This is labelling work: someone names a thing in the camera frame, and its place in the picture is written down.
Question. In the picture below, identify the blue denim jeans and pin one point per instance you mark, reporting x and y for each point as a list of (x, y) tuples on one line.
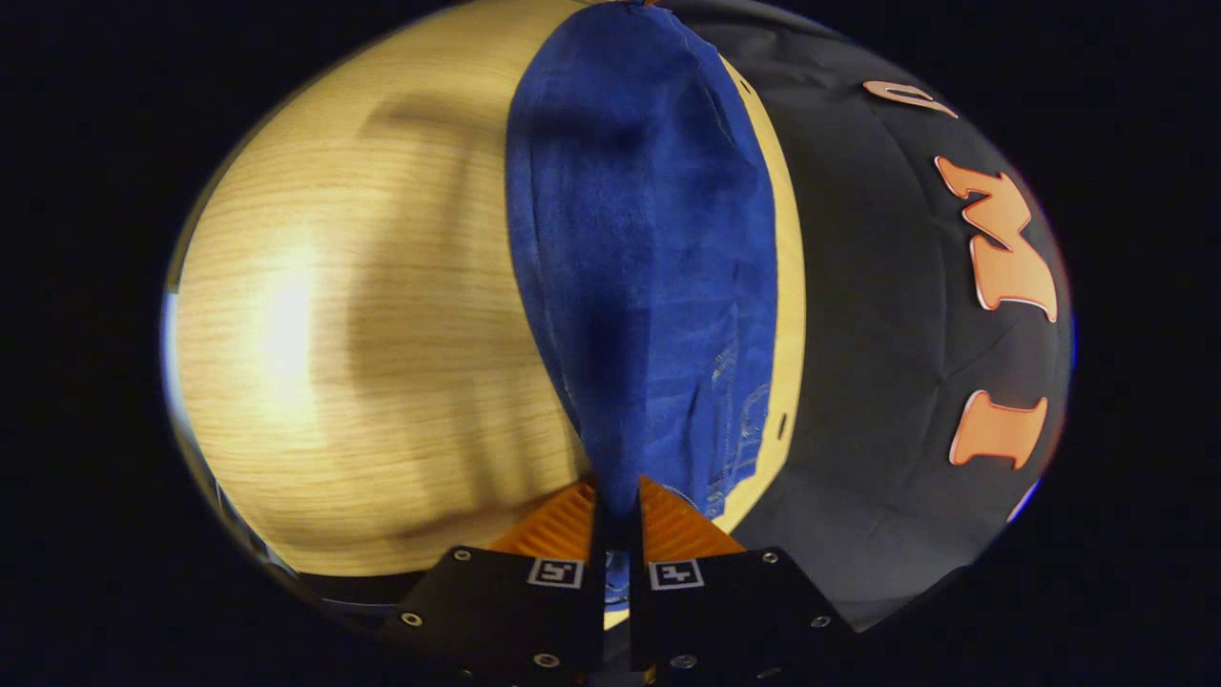
[(630, 239)]

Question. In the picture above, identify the black backdrop cloth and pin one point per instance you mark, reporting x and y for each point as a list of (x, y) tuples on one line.
[(878, 334)]

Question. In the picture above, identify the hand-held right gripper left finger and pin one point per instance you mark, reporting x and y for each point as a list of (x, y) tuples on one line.
[(515, 611)]

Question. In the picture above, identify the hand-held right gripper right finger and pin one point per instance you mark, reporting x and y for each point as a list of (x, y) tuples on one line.
[(725, 611)]

